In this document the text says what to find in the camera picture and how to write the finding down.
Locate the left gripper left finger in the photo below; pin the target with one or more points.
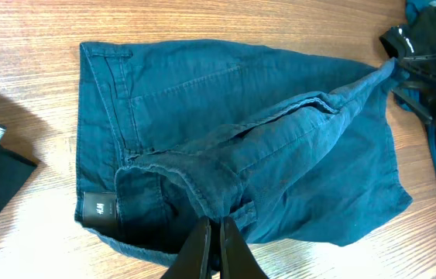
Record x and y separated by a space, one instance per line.
192 261

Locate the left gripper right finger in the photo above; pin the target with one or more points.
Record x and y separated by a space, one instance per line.
237 261

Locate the dark blue denim shorts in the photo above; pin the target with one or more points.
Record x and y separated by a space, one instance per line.
288 145

